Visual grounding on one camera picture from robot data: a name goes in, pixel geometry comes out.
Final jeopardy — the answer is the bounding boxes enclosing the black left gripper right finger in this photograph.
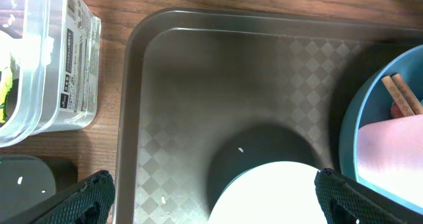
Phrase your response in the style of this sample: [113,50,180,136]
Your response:
[314,168,422,224]

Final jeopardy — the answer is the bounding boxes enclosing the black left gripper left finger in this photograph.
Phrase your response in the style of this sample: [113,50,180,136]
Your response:
[1,170,116,224]

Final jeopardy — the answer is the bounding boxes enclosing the light blue rice bowl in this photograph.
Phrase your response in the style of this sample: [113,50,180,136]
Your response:
[208,161,327,224]

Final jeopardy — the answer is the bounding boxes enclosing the pink cup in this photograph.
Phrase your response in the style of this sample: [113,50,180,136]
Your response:
[356,115,422,213]

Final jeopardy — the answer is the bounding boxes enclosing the yellow snack wrapper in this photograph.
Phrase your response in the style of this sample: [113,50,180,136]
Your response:
[0,28,16,124]

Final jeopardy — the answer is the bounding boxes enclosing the black waste tray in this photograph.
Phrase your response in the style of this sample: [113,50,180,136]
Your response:
[0,154,79,218]

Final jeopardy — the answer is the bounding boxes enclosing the clear plastic waste bin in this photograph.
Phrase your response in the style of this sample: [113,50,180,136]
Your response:
[1,0,101,147]

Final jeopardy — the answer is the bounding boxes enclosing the brown sausage piece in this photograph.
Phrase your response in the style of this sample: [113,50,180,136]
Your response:
[390,102,403,119]

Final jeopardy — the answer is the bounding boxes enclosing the dark blue plate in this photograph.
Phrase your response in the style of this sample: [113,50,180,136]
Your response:
[339,46,422,214]

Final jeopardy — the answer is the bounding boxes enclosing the right wooden chopstick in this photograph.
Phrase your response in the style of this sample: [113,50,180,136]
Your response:
[391,73,422,115]

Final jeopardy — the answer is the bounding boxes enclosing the wooden chopstick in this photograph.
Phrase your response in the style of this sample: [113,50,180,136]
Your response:
[391,73,422,115]
[381,75,414,117]

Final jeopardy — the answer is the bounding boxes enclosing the left wooden chopstick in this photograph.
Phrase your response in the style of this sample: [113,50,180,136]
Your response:
[381,75,414,117]

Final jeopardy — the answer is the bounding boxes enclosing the brown serving tray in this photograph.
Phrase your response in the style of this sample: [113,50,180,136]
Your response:
[113,9,422,223]

